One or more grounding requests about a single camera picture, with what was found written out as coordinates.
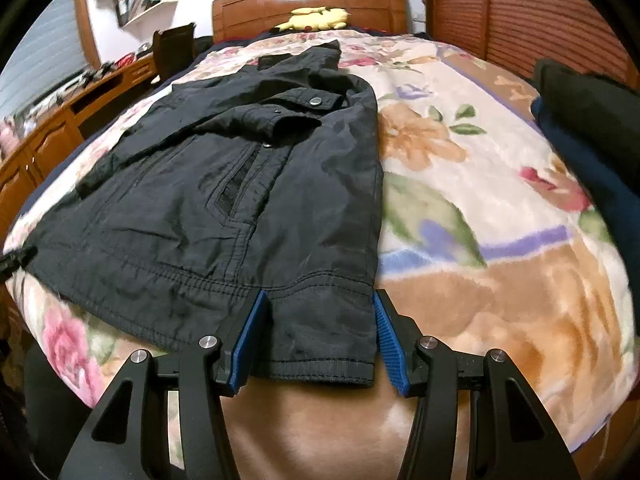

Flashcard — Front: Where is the red basket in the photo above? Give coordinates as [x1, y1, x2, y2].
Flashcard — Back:
[115, 53, 136, 70]

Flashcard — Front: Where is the wooden desk cabinet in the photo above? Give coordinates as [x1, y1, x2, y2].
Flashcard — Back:
[0, 55, 156, 235]

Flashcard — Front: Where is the dark wooden chair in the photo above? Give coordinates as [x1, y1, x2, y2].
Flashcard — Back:
[152, 23, 213, 82]

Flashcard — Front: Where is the grey window blind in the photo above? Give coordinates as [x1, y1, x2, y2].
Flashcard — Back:
[1, 0, 87, 118]

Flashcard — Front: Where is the louvered wooden wardrobe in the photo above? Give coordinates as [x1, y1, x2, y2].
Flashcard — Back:
[423, 0, 639, 89]

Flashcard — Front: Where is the yellow plush toy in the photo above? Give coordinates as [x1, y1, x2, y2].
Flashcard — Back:
[274, 6, 349, 32]

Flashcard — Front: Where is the black jacket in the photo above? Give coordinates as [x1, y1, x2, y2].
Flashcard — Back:
[26, 41, 383, 385]

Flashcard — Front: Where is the dark folded clothes pile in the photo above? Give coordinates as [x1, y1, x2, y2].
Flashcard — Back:
[532, 58, 640, 320]

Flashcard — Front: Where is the floral blanket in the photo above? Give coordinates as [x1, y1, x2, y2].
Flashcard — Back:
[3, 30, 639, 479]

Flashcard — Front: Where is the wooden headboard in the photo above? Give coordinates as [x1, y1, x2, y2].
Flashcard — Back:
[212, 0, 409, 42]

